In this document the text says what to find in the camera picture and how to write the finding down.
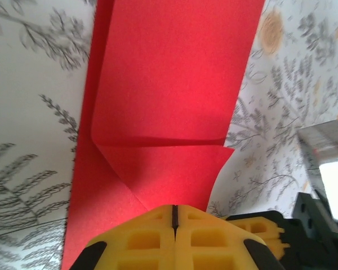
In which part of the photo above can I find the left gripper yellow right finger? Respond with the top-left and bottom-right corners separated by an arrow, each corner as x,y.
175,204 -> 283,270

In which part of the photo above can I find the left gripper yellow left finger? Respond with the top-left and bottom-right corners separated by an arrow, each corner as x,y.
75,204 -> 177,270

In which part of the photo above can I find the red square paper sheet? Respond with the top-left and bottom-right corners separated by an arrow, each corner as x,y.
60,0 -> 267,270

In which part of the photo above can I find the floral patterned table cover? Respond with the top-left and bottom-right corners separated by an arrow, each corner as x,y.
0,0 -> 338,270

